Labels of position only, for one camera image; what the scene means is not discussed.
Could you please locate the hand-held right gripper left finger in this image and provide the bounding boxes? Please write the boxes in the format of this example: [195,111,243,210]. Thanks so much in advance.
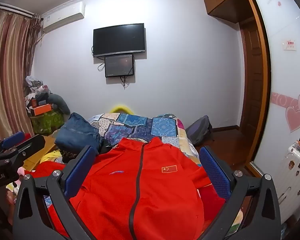
[12,145,97,240]

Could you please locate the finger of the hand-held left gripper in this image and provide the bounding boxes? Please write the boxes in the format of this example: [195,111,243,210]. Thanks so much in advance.
[0,134,46,172]
[0,131,25,155]

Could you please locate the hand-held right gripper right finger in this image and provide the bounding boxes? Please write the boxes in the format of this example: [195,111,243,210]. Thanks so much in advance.
[199,145,282,240]

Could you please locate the red zip jacket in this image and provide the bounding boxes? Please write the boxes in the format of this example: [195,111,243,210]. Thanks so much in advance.
[25,137,227,240]

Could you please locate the wooden bed board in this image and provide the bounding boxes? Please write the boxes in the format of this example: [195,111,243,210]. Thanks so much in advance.
[22,135,57,173]

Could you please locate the pink cartoon cloth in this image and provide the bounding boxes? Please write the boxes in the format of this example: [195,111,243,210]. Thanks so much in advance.
[5,167,23,195]

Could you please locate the yellow cloth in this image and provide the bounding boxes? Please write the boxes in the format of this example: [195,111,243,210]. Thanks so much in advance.
[41,150,65,165]

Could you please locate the green patterned cloth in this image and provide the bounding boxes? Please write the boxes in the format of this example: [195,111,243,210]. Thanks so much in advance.
[30,110,65,136]

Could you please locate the orange box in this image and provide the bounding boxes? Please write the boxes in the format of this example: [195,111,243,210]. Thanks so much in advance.
[30,104,52,116]

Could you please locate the black garment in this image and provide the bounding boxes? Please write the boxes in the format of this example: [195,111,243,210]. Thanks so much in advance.
[62,140,117,161]

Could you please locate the folded blue jeans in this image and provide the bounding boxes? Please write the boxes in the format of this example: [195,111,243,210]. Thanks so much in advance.
[54,112,103,153]

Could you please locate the grey backpack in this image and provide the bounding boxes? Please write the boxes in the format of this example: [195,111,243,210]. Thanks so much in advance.
[185,115,213,147]

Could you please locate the grey cushion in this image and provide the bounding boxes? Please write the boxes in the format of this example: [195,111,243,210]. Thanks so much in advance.
[47,94,71,115]

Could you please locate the pile of mixed clutter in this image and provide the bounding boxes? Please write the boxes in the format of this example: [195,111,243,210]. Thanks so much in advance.
[24,76,53,117]

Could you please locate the striped brown curtain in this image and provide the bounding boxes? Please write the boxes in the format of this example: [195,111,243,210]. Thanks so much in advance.
[0,7,42,146]

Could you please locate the blue patchwork quilt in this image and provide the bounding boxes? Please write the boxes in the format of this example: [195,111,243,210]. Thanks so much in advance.
[87,112,180,151]

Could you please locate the brown wooden door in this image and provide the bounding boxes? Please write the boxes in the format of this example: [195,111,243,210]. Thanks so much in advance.
[239,17,266,131]

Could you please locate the white wardrobe sliding door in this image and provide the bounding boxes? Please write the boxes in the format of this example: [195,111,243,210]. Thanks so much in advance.
[245,0,300,230]

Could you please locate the white air conditioner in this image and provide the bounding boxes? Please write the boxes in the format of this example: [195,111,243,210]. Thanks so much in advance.
[41,1,86,34]

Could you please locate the pink paper label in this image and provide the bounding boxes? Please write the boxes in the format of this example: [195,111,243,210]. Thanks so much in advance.
[283,39,298,51]

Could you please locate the wooden overhead cabinet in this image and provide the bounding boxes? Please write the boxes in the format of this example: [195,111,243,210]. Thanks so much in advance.
[202,0,253,24]

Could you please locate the yellow plastic ring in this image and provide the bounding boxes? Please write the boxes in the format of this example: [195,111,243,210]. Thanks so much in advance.
[110,103,134,115]

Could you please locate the small black wall monitor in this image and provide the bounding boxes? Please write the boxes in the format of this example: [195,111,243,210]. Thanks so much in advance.
[104,54,135,78]

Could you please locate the black wall television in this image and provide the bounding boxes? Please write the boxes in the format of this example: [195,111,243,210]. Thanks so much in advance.
[93,23,146,57]

